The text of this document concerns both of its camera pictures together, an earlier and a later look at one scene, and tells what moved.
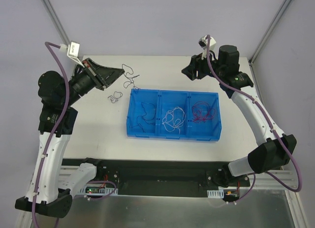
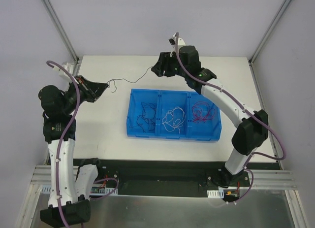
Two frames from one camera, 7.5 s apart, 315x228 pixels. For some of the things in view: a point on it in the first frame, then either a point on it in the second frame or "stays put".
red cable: [201, 112] stays put
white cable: [174, 119] stays put
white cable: [174, 119] stays put
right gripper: [198, 66] → [166, 64]
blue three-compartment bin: [175, 114] stays put
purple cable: [132, 82] → [148, 115]
